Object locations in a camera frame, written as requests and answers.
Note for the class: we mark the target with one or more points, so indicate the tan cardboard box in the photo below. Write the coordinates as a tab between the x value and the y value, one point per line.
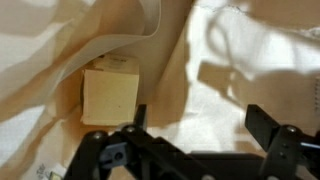
110	88

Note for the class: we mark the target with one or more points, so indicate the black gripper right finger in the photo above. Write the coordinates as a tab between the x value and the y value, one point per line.
286	146

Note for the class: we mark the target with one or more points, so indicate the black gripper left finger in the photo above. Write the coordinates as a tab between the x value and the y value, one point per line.
99	152

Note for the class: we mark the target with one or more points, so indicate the white canvas tote bag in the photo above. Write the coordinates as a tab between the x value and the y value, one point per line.
202	62

